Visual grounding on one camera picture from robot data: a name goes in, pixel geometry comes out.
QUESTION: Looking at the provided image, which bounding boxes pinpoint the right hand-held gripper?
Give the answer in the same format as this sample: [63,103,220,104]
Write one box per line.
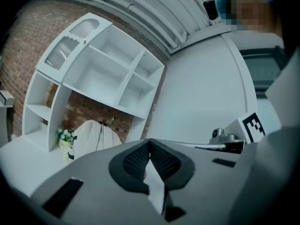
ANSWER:
[194,112,267,155]

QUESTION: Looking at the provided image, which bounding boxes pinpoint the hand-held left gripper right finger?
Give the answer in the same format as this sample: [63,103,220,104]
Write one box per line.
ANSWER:
[150,139,242,225]

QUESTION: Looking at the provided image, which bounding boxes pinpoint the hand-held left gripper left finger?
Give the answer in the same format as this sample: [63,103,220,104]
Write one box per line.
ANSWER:
[30,139,163,225]

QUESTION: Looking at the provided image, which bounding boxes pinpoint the cream backpack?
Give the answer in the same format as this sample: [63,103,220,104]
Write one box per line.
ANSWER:
[73,119,123,160]

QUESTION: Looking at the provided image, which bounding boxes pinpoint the small white ornament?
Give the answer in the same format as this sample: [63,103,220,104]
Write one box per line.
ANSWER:
[64,145,77,161]

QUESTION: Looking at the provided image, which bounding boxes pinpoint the potted flower plant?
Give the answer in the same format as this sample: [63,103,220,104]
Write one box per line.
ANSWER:
[57,127,76,150]

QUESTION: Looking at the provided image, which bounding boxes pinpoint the person's black top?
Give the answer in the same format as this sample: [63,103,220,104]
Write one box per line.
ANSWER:
[269,0,300,135]

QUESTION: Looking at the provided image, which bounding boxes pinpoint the white side table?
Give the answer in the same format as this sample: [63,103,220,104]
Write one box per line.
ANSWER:
[0,103,13,147]

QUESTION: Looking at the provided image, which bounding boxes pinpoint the white shelf hutch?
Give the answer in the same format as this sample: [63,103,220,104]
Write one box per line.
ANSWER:
[22,12,165,153]

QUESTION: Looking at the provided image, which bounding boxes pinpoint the white box device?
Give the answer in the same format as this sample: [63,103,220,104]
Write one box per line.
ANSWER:
[0,90,15,106]

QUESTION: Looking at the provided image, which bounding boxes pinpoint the person's head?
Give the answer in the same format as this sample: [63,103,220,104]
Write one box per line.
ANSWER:
[222,0,283,36]

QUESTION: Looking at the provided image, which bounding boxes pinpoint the white ceiling pipes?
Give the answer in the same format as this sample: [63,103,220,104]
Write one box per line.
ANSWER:
[35,0,213,54]

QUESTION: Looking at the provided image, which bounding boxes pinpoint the black head camera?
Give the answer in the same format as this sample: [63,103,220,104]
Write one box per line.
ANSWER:
[202,0,219,21]

